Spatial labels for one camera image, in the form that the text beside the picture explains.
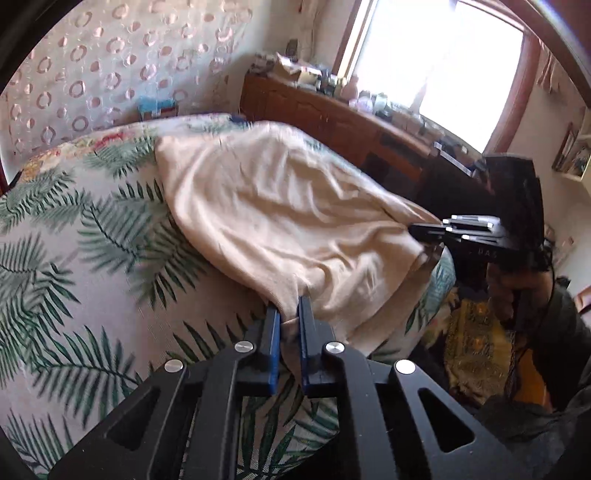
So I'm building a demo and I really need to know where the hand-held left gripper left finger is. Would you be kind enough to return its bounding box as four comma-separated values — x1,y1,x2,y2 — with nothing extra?
48,305,282,480

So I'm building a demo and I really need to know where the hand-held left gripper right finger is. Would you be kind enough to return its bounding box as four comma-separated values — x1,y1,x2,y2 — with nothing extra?
298,295,532,480

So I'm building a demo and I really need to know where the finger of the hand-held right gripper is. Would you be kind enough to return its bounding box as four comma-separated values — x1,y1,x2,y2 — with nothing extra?
445,214,499,232
409,223,509,254

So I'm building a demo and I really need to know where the beige printed t-shirt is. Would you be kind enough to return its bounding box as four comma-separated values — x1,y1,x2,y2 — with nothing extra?
154,121,444,358

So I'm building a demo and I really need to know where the person's right forearm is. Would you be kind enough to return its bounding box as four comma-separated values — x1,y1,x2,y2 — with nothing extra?
531,277,591,411

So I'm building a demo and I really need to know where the person's right hand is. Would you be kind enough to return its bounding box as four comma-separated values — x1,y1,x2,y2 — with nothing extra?
486,265,552,329

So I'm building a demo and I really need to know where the yellow patterned cloth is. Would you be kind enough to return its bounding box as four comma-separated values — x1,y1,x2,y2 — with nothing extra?
443,298,555,408

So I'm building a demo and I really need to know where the pink window curtain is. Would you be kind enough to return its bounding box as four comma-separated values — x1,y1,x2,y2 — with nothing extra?
537,41,570,94

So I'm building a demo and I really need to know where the long wooden cabinet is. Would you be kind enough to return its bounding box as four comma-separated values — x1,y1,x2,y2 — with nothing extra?
240,74,485,217

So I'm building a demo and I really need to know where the floral leaf-print bed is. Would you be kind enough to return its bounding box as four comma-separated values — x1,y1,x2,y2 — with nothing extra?
0,113,458,480

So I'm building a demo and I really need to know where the open cardboard box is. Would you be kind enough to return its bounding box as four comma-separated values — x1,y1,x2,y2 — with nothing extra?
276,53,320,86

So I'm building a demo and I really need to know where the person's dark clothing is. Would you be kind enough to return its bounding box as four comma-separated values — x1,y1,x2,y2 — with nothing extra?
475,397,591,480

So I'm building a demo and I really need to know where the box with blue contents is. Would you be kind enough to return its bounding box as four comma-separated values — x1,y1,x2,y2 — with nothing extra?
137,97,180,121

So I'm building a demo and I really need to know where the sheer circle-pattern curtain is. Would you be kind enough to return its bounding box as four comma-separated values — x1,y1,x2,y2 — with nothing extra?
0,0,254,158

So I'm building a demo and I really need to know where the wall shelf with books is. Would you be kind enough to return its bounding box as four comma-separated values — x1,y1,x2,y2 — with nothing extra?
551,121,591,184

